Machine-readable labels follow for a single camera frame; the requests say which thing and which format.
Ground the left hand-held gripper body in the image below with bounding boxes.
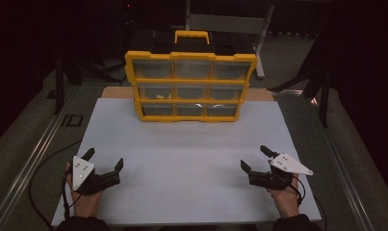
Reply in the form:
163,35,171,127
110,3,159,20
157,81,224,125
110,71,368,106
71,155,122,197

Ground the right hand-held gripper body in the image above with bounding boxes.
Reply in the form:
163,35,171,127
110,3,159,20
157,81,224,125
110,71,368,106
247,152,314,192

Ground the clear plastic drawer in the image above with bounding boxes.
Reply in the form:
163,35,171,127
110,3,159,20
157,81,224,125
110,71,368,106
138,84,174,100

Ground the yellow drawer organizer cabinet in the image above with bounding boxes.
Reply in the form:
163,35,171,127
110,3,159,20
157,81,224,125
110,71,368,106
124,30,258,123

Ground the person's right hand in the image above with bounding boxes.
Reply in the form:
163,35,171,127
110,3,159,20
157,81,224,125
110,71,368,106
266,172,302,219

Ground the person's left hand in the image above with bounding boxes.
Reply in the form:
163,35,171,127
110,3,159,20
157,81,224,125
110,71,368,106
65,161,105,218

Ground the white board sheet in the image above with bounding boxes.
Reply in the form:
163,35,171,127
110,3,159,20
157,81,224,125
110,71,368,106
51,97,323,227

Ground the black metal stand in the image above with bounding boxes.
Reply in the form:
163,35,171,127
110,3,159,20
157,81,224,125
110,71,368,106
268,28,332,129
53,47,125,116

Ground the set of clear small drawers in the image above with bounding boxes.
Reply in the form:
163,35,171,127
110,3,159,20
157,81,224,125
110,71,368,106
132,59,252,118

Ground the grey metal stand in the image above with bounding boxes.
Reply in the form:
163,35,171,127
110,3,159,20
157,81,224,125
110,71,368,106
184,0,275,80

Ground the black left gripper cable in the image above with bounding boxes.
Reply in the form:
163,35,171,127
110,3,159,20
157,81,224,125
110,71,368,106
28,139,84,231

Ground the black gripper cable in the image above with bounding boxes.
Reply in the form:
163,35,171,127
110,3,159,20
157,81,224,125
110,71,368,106
289,174,328,231
28,139,84,231

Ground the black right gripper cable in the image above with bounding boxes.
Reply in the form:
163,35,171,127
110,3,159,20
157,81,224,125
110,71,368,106
289,174,328,231

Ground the black rectangular floor frame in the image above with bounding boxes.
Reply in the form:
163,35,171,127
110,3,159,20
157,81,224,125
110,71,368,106
60,114,84,128

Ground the metal floor rail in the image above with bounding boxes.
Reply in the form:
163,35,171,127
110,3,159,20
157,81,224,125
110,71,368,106
0,85,76,231
310,95,377,231

